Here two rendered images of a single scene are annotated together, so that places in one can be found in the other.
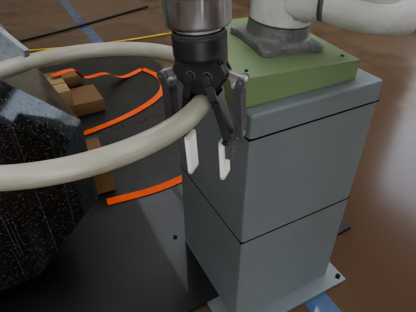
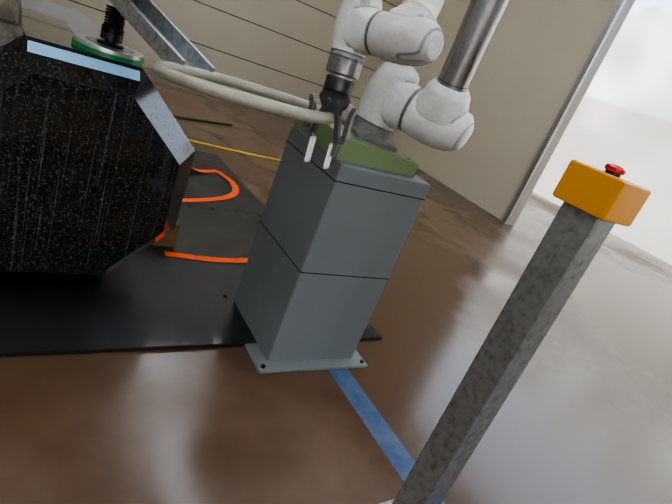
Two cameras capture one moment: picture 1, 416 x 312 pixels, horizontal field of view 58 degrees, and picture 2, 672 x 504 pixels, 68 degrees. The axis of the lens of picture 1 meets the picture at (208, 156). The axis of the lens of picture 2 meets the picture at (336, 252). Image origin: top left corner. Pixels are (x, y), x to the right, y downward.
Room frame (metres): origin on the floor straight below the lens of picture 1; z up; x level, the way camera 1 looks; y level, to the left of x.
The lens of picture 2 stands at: (-0.84, 0.09, 1.11)
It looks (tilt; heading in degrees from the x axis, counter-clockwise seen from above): 21 degrees down; 350
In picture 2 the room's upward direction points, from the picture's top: 22 degrees clockwise
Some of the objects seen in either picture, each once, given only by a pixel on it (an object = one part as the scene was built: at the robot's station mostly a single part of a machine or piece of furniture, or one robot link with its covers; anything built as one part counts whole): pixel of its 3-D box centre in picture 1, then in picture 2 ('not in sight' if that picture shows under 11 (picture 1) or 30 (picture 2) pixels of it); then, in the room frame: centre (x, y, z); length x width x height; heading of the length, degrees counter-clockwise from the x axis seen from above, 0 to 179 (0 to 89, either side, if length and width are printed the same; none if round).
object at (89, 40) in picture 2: not in sight; (109, 46); (0.96, 0.74, 0.85); 0.21 x 0.21 x 0.01
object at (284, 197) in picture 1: (260, 180); (323, 249); (0.96, -0.17, 0.40); 0.50 x 0.50 x 0.80; 28
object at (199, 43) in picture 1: (200, 61); (336, 95); (0.50, 0.01, 1.00); 0.08 x 0.07 x 0.09; 69
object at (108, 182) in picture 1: (93, 165); (159, 221); (1.46, 0.56, 0.07); 0.30 x 0.12 x 0.12; 26
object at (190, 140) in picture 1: (191, 151); (310, 149); (0.50, 0.03, 0.85); 0.03 x 0.01 x 0.07; 159
